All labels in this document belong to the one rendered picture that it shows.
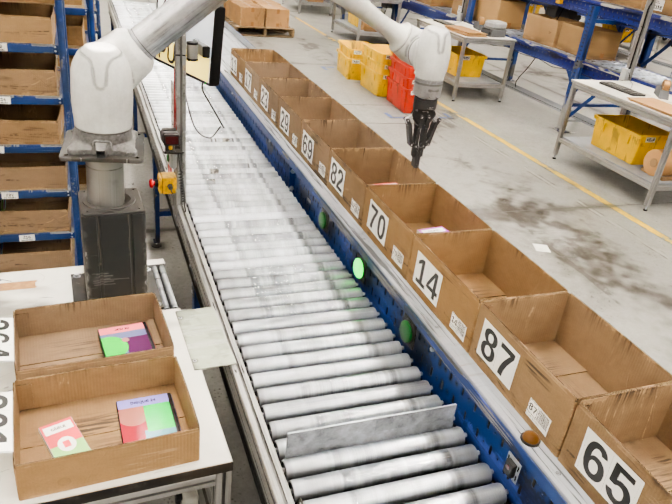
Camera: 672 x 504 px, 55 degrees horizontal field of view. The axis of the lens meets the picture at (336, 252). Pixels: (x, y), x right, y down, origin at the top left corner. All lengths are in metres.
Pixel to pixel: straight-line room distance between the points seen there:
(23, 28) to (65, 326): 1.27
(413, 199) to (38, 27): 1.56
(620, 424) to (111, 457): 1.13
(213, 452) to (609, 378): 1.02
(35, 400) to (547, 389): 1.22
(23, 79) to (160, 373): 1.50
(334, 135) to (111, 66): 1.49
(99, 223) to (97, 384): 0.49
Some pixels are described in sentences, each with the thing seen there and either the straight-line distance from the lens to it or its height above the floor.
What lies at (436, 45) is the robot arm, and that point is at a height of 1.59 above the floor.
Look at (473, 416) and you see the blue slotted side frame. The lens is 1.79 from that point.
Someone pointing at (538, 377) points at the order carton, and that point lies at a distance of 1.58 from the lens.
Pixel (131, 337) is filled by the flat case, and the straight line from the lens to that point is 1.92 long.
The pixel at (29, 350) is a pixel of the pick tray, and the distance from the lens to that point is 1.97.
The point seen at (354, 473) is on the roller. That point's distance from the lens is 1.60.
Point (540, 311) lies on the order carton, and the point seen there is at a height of 1.00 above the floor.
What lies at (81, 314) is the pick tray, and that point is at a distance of 2.00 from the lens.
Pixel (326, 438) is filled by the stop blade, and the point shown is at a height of 0.77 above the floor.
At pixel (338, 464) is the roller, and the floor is 0.73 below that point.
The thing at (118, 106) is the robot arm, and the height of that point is 1.38.
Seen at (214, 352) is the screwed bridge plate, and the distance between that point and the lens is 1.91.
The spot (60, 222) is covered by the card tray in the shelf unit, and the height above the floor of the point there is 0.58.
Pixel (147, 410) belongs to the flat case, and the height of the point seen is 0.77.
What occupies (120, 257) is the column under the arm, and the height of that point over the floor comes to 0.93.
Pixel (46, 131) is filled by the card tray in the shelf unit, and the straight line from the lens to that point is 2.91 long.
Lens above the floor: 1.90
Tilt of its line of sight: 28 degrees down
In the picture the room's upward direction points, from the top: 7 degrees clockwise
